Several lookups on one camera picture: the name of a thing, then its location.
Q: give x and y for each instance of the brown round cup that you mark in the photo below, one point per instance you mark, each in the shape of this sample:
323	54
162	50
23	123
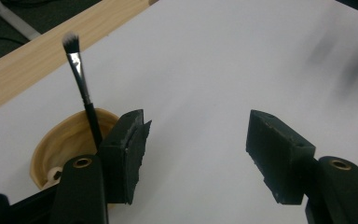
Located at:
62	143

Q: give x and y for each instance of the black makeup brush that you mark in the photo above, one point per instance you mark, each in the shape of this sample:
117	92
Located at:
80	77

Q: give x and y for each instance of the white metal desk frame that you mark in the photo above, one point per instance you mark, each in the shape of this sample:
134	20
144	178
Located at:
15	21

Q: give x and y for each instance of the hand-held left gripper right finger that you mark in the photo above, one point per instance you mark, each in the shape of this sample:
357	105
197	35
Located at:
279	158

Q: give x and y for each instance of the wooden table edge strip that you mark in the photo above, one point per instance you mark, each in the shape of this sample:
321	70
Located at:
28	59

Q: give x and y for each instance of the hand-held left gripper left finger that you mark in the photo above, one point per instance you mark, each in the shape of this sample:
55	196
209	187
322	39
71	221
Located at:
121	161

